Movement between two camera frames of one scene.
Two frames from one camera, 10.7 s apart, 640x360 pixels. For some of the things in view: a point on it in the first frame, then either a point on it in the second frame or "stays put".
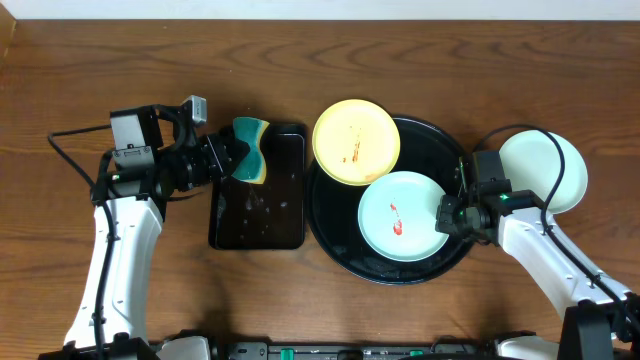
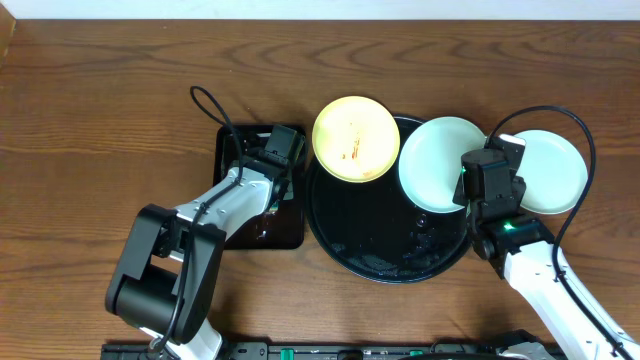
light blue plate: x=397 y=217 to x=430 y=161
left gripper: x=218 y=158 to x=252 y=151
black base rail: x=485 y=350 stays put
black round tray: x=333 y=208 stays put
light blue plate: x=532 y=162 stays put
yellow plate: x=356 y=142 stays put
